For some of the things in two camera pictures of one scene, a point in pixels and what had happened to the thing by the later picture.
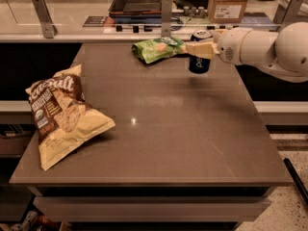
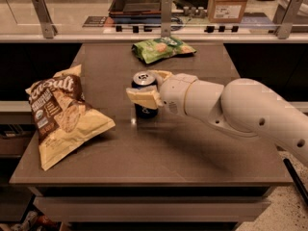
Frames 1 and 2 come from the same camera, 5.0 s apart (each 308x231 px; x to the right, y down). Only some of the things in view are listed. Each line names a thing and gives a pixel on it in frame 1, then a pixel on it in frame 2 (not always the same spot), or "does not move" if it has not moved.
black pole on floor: x=295 y=178 does not move
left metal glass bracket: x=48 y=28 does not move
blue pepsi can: x=200 y=64 → x=144 y=79
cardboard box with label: x=227 y=3 does not move
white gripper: x=229 y=47 → x=172 y=92
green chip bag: x=159 y=48 does not move
